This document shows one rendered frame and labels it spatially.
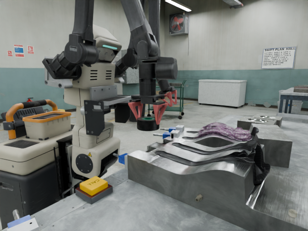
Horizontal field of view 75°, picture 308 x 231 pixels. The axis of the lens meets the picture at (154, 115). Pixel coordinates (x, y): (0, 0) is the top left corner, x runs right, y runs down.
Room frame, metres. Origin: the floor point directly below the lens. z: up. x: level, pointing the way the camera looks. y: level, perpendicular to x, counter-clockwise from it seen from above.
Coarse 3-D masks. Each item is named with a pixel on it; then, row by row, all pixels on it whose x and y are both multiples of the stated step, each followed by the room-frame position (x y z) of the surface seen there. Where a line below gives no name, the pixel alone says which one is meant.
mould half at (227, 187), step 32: (128, 160) 0.64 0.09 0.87; (160, 160) 0.60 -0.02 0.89; (192, 160) 0.61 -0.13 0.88; (160, 192) 0.56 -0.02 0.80; (192, 192) 0.49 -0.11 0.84; (224, 192) 0.44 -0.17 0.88; (256, 192) 0.46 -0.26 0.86; (288, 192) 0.47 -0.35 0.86; (256, 224) 0.40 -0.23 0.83; (288, 224) 0.36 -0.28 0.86
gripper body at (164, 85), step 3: (159, 81) 1.10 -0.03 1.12; (162, 81) 1.10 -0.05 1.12; (165, 81) 1.10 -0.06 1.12; (159, 84) 1.10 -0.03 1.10; (162, 84) 1.09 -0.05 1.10; (165, 84) 1.09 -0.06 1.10; (168, 84) 1.10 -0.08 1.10; (159, 87) 1.12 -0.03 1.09; (162, 87) 1.09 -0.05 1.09; (165, 87) 1.09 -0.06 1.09; (168, 87) 1.06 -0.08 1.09; (171, 87) 1.11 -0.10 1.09; (162, 90) 1.07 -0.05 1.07; (165, 90) 1.11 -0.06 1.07; (168, 90) 1.11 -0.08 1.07; (159, 93) 1.08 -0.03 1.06
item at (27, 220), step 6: (18, 216) 0.41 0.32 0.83; (24, 216) 0.40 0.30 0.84; (12, 222) 0.38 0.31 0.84; (18, 222) 0.38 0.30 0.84; (24, 222) 0.37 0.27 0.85; (30, 222) 0.37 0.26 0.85; (36, 222) 0.37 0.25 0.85; (12, 228) 0.35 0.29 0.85; (18, 228) 0.35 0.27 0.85; (24, 228) 0.35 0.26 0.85; (30, 228) 0.35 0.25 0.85; (36, 228) 0.35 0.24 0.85
